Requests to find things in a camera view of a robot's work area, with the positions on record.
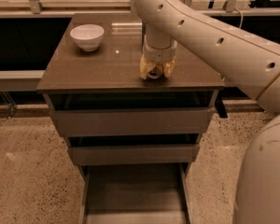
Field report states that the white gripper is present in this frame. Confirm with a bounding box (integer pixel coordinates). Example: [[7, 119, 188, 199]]
[[140, 41, 177, 79]]

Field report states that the orange soda can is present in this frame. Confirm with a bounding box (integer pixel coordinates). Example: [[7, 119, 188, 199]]
[[147, 66, 162, 79]]

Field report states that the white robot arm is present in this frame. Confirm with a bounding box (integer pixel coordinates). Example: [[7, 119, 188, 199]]
[[133, 0, 280, 224]]

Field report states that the top drawer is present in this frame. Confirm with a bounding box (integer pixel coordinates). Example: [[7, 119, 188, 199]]
[[50, 108, 214, 137]]

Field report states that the brown drawer cabinet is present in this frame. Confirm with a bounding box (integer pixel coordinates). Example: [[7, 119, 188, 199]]
[[35, 11, 226, 224]]

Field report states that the middle drawer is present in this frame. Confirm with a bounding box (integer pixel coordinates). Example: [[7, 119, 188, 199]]
[[68, 145, 200, 166]]

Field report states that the open bottom drawer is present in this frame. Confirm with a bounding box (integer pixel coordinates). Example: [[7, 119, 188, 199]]
[[78, 163, 191, 224]]

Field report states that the white ceramic bowl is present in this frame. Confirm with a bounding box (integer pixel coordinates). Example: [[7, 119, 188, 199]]
[[70, 24, 105, 51]]

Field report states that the white power cable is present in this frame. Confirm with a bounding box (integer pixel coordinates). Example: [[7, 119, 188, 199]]
[[234, 7, 244, 30]]

